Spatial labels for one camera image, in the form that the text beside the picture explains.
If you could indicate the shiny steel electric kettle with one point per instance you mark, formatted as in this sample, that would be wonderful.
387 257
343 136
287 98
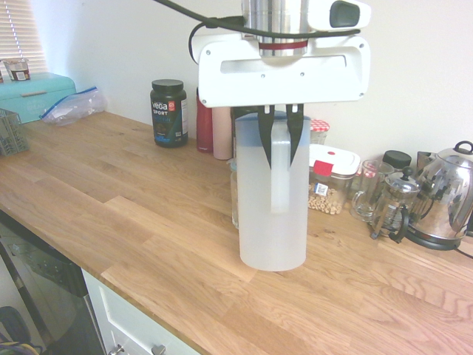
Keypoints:
443 199

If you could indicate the glass French press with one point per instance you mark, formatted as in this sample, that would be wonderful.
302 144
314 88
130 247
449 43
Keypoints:
395 207

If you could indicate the white cabinet drawer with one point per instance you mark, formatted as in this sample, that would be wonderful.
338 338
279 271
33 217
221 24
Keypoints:
122 318

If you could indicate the dark red bottle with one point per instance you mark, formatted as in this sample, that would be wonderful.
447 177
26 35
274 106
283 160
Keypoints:
204 125

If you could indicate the small yogurt cup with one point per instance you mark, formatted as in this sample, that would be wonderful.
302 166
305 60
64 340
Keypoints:
16 70

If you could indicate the black dishwasher front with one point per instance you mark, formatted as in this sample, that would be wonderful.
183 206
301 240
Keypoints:
40 281

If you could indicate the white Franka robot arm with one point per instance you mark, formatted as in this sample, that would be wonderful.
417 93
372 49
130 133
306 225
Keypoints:
277 15

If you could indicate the clear glass mug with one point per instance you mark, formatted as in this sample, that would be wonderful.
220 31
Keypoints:
367 192

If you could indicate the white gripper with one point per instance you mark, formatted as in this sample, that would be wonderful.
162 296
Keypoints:
284 79

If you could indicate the black Vega protein tub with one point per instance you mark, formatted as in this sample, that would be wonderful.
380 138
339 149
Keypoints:
168 114

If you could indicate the clear drinking glass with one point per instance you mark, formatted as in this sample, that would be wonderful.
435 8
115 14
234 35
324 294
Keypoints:
234 196

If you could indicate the clear zip bag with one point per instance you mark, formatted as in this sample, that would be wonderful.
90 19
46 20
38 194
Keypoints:
74 107

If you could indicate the glass jar with black lid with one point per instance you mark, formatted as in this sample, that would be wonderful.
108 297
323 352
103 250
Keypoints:
397 159

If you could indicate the teal bread box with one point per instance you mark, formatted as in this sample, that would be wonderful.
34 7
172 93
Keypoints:
33 96

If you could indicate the metal drawer knob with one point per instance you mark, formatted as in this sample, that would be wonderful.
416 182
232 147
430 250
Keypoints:
159 350
118 349

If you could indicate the white window blind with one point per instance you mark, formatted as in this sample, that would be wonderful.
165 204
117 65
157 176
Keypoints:
22 29

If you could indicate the grey plastic basket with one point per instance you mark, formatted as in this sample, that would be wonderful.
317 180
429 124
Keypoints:
11 133

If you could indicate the translucent pitcher with blue lid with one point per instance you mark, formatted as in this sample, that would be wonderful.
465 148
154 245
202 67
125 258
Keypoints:
258 222

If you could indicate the clear cereal container white lid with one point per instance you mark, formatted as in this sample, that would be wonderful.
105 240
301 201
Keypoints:
332 174

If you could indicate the dark colourful bag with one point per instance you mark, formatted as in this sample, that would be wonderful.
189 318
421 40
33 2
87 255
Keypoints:
15 333

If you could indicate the pale pink bottle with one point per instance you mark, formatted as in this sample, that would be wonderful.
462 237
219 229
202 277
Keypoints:
221 133

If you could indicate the jar with red gingham lid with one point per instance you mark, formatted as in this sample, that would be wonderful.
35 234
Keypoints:
319 127

